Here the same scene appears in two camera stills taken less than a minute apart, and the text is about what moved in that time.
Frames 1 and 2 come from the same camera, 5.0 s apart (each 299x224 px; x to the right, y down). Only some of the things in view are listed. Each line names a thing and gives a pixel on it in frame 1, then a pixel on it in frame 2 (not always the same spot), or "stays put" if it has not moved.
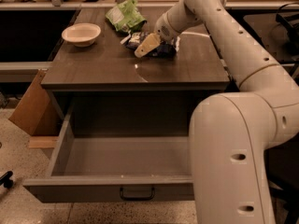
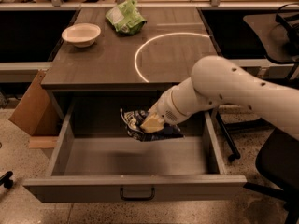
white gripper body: [163, 27] → [163, 109]
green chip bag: [125, 17] stays put
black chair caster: [6, 180] stays put
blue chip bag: [134, 39] → [134, 119]
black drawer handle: [121, 195] stays put
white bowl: [81, 35] stays put
